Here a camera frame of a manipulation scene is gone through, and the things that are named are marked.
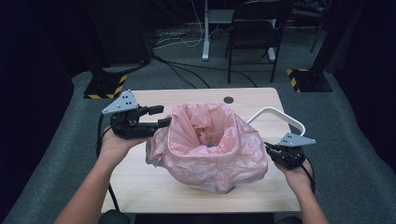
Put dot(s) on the black stand with striped base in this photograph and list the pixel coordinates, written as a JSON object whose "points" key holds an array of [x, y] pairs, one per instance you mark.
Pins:
{"points": [[311, 81], [104, 85]]}

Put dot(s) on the person's right hand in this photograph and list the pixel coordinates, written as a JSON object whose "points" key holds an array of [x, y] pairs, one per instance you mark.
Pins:
{"points": [[295, 179]]}

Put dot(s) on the dark furniture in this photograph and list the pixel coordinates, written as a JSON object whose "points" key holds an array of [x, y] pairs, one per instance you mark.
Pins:
{"points": [[311, 12]]}

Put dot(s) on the person's left hand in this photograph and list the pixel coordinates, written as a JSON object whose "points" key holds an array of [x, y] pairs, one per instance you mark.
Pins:
{"points": [[116, 149]]}

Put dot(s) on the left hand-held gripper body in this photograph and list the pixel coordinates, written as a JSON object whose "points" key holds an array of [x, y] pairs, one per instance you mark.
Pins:
{"points": [[130, 124]]}

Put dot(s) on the white desk frame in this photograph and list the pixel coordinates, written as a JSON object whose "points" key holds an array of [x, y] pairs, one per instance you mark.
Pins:
{"points": [[205, 37]]}

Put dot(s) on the small blue scrap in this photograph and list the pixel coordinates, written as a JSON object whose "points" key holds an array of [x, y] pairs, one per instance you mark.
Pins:
{"points": [[209, 144]]}

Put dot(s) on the pink plastic trash bag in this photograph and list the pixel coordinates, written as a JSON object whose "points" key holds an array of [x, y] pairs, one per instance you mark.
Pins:
{"points": [[205, 168]]}

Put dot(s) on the black chair armrest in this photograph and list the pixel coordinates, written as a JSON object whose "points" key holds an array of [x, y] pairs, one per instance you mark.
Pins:
{"points": [[115, 217], [289, 221]]}

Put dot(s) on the black curtain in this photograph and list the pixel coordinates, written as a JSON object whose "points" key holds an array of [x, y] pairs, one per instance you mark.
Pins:
{"points": [[370, 77], [28, 77]]}

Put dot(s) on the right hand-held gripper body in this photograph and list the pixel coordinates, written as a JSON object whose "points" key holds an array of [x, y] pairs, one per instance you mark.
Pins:
{"points": [[289, 152]]}

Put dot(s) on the black folding chair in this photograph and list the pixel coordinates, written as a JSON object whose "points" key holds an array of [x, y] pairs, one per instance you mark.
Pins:
{"points": [[253, 34]]}

